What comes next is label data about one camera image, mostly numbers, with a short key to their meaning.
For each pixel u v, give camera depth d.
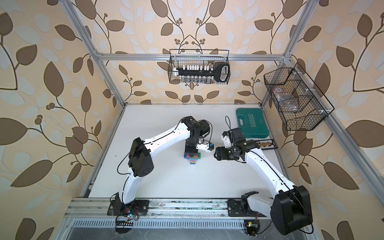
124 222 0.74
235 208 0.74
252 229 0.72
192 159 0.84
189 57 0.91
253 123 1.02
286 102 0.70
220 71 0.83
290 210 0.39
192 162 0.89
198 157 0.82
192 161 0.89
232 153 0.68
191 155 0.79
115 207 0.74
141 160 0.51
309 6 0.71
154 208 0.76
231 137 0.65
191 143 0.71
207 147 0.74
